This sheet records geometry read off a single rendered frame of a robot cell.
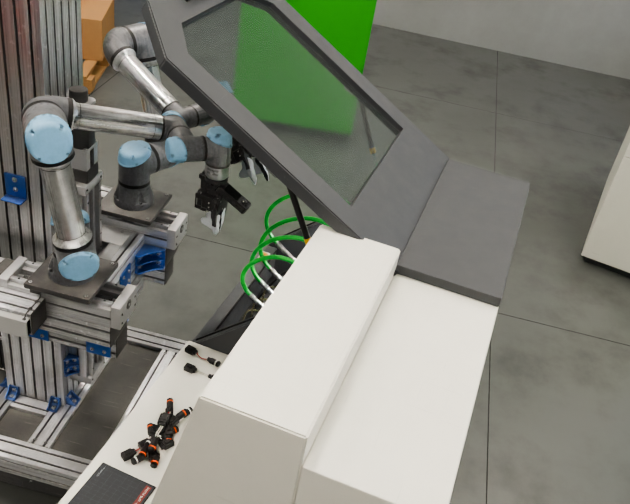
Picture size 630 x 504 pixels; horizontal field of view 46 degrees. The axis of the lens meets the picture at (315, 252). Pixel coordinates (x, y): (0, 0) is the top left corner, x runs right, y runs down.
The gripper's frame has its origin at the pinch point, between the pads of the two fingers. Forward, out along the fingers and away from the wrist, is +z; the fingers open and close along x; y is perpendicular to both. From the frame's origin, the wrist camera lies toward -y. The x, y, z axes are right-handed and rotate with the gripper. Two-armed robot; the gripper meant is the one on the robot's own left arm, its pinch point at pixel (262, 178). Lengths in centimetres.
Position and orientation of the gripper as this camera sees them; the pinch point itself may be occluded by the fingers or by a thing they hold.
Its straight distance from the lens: 253.7
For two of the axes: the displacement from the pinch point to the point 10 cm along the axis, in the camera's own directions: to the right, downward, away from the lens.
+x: -4.8, 2.3, -8.5
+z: 3.9, 9.2, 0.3
